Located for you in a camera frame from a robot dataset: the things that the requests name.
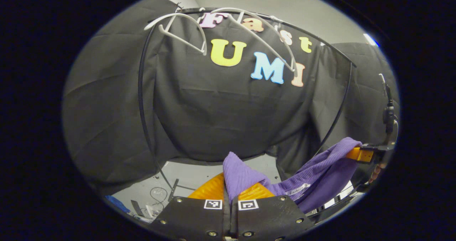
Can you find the white empty clothes hanger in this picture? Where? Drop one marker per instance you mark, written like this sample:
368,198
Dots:
178,37

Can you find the black metal clothes rack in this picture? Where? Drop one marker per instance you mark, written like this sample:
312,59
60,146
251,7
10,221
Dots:
141,102

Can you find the black backdrop cloth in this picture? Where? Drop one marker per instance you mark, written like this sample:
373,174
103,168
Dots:
213,119

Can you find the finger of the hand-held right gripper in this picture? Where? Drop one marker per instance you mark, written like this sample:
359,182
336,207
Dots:
361,154

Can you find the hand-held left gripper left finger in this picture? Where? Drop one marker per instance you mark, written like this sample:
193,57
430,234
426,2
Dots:
192,219

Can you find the purple ribbed garment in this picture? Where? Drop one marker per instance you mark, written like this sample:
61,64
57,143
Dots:
320,169

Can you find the white clothes hanger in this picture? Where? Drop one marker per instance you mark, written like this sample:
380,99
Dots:
178,37
260,41

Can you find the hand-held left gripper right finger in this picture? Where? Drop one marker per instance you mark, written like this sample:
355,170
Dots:
270,219

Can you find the small dark floor item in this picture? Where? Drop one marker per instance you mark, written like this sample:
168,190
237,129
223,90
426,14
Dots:
136,208

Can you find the ceiling light panel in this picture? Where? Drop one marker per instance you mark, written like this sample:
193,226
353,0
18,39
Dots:
370,40

